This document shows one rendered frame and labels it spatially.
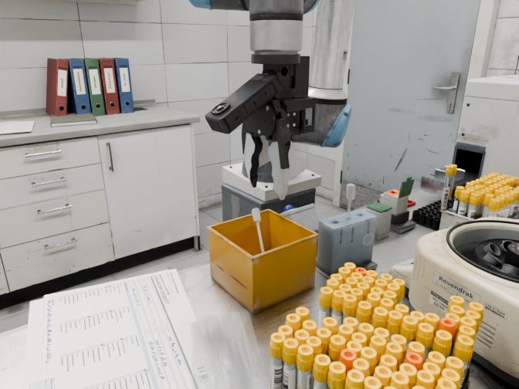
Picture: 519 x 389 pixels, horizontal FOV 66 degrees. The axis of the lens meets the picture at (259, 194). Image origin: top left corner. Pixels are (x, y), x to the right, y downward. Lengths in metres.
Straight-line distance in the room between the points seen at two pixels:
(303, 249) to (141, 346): 0.28
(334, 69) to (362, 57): 2.05
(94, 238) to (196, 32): 1.61
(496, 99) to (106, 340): 1.05
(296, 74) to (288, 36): 0.06
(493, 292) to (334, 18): 0.70
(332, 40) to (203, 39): 2.17
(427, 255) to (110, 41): 2.52
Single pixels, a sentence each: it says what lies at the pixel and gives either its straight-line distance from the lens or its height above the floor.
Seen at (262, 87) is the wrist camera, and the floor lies 1.21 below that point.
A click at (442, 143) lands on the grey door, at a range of 2.76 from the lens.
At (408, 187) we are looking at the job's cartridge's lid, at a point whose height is 0.97.
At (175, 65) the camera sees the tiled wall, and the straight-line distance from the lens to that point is 3.03.
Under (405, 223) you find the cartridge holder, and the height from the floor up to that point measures 0.89.
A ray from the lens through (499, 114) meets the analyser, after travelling 1.23.
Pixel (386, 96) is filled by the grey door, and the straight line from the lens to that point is 2.95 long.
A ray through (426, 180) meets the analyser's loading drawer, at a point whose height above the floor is 0.93.
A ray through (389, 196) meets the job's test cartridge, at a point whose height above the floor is 0.95.
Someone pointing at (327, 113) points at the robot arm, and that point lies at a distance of 1.03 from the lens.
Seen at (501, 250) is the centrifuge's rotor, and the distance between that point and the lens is 0.70.
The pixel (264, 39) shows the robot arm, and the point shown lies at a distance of 0.58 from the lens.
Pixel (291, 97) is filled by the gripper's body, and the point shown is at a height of 1.19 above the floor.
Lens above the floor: 1.26
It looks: 20 degrees down
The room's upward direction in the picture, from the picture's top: straight up
